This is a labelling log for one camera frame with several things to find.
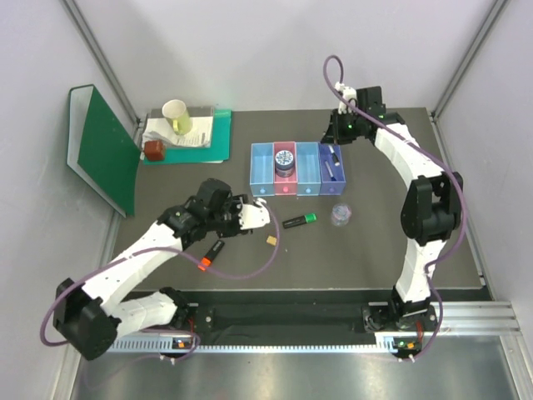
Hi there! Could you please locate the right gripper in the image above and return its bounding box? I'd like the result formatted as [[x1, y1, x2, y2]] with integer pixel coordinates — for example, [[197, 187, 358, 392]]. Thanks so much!
[[321, 108, 365, 147]]

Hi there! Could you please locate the white blue marker pen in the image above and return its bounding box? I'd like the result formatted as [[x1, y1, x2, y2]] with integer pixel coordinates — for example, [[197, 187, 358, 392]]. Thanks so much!
[[324, 161, 336, 182]]

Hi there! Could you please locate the purple drawer box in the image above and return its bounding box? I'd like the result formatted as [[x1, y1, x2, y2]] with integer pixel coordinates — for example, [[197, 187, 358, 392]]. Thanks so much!
[[318, 143, 346, 196]]

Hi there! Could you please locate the pink drawer box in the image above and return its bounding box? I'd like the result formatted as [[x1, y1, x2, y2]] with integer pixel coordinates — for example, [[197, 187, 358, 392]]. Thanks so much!
[[273, 142, 297, 195]]

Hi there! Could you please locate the orange black highlighter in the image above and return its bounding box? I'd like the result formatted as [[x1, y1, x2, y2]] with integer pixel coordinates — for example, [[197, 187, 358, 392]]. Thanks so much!
[[197, 239, 225, 271]]

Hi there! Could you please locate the blue round lidded jar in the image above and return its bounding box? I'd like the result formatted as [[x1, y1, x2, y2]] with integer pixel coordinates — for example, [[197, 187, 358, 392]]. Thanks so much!
[[274, 149, 295, 178]]

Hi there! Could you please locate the white black marker pen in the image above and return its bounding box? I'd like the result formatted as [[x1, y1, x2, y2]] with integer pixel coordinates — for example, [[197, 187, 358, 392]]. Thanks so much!
[[328, 145, 340, 167]]

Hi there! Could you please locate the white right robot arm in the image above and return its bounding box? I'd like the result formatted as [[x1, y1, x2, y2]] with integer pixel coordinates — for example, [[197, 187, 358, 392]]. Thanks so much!
[[321, 82, 462, 332]]

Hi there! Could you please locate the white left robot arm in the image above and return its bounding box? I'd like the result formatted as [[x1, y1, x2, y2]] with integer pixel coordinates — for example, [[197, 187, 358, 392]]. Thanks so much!
[[47, 178, 271, 361]]

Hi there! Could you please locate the small tan eraser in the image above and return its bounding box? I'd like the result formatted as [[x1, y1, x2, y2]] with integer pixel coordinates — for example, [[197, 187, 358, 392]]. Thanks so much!
[[266, 236, 278, 246]]

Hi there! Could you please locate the green black highlighter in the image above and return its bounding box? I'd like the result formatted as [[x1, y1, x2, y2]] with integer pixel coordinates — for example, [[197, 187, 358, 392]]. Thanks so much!
[[282, 213, 317, 229]]

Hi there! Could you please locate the clear plastic pin jar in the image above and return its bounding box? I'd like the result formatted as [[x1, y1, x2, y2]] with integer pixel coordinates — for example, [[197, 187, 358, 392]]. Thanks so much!
[[331, 203, 352, 227]]

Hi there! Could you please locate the teal green notebook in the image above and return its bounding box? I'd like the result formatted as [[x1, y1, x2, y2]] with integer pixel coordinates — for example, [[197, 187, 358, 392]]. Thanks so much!
[[141, 107, 232, 165]]

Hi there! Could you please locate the dark red cube box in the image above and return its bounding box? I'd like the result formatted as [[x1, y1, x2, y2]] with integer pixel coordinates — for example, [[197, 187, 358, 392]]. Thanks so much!
[[143, 140, 166, 162]]

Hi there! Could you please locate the white paper stack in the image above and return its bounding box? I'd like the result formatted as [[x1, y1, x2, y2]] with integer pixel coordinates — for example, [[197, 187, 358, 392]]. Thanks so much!
[[141, 107, 216, 148]]

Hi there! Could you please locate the cream yellow mug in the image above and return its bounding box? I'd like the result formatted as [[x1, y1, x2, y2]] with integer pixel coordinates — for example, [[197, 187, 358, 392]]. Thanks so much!
[[162, 99, 192, 135]]

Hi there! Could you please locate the green binder folder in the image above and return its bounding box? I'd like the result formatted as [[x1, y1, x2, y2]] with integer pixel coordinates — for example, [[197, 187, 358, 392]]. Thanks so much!
[[67, 84, 140, 217]]

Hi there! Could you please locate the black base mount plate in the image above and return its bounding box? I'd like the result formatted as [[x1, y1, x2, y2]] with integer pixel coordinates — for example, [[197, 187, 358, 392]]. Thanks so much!
[[140, 302, 438, 334]]

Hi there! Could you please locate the grey slotted cable duct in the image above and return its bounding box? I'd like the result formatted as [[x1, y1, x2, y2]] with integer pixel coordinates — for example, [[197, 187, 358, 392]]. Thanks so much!
[[107, 334, 421, 354]]

